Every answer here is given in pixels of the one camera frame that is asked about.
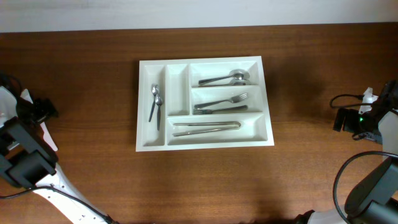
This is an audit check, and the metal knife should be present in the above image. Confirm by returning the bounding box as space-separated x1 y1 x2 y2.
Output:
173 121 241 128
172 126 240 137

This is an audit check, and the metal fork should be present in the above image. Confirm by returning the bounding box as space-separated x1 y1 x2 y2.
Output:
194 93 249 109
193 105 248 115

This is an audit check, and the white plastic knife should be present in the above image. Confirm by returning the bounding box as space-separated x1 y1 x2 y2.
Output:
40 122 58 151

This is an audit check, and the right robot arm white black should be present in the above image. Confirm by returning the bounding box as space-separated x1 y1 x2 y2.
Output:
293 80 397 224

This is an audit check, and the white plastic cutlery tray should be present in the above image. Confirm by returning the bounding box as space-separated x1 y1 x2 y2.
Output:
136 56 274 152

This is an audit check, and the small teaspoon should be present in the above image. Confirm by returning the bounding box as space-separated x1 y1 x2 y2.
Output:
155 93 164 131
149 84 160 122

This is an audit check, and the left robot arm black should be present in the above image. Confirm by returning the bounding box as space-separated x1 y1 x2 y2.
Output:
1 73 115 223

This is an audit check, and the large metal spoon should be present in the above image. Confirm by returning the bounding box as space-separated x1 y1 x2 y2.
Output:
198 69 250 86
200 79 251 87

